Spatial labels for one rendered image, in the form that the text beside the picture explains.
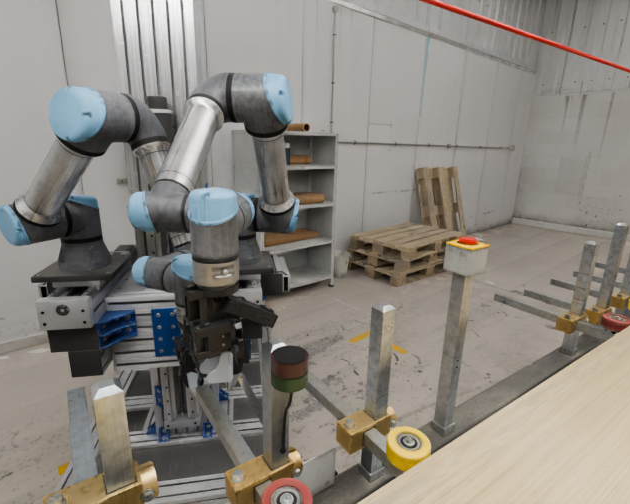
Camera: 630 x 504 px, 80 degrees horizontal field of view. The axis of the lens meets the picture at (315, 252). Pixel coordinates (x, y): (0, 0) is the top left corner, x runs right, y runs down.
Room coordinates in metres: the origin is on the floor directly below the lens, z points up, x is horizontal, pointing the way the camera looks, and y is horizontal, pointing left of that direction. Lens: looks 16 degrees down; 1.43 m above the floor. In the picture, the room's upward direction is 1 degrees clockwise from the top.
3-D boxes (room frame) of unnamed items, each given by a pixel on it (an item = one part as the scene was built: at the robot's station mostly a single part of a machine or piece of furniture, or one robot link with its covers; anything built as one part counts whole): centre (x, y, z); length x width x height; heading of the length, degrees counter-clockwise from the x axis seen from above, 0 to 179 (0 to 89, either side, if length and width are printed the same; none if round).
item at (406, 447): (0.58, -0.18, 0.85); 0.08 x 0.08 x 0.11
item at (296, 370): (0.53, 0.04, 1.10); 0.06 x 0.06 x 0.02
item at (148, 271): (0.88, 0.37, 1.12); 0.11 x 0.11 x 0.08; 66
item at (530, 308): (1.31, -0.89, 0.83); 0.44 x 0.03 x 0.04; 35
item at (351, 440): (0.70, -0.12, 0.84); 0.14 x 0.06 x 0.05; 125
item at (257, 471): (0.55, 0.08, 0.85); 0.14 x 0.06 x 0.05; 125
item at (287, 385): (0.53, 0.04, 1.08); 0.06 x 0.06 x 0.02
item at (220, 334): (0.59, 0.17, 1.15); 0.09 x 0.08 x 0.12; 125
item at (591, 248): (1.28, -0.97, 0.90); 0.04 x 0.04 x 0.48; 35
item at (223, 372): (0.58, 0.16, 1.04); 0.06 x 0.03 x 0.09; 125
